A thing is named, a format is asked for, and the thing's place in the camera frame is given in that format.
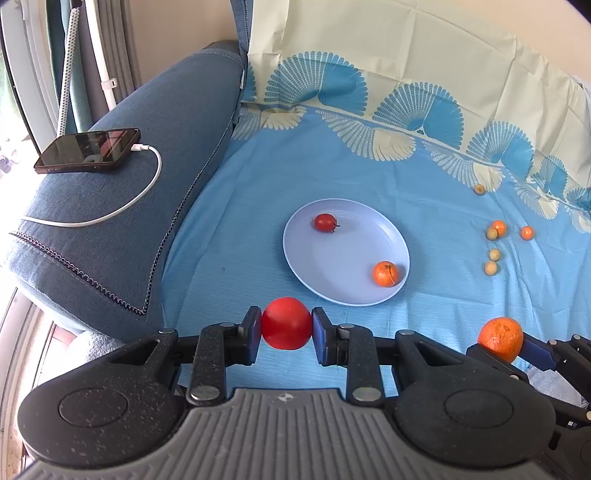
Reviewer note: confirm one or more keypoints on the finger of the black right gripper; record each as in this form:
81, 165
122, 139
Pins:
494, 362
570, 359

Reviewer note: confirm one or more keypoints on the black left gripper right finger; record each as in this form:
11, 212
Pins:
454, 408

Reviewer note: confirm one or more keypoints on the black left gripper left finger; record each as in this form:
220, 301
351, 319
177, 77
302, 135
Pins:
127, 403

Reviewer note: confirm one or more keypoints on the small orange mandarin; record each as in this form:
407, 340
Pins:
500, 226
527, 233
502, 336

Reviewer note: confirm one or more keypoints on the orange mandarin with stem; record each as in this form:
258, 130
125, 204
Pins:
386, 274

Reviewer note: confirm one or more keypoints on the red cherry tomato with stem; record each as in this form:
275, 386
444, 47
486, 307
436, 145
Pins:
326, 223

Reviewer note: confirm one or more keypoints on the lavender round plate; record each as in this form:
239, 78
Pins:
338, 266

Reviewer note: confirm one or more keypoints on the blue patterned cloth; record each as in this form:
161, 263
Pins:
404, 106

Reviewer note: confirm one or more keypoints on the black smartphone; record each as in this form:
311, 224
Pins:
92, 151

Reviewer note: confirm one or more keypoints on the grey curtain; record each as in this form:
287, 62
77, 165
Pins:
29, 102

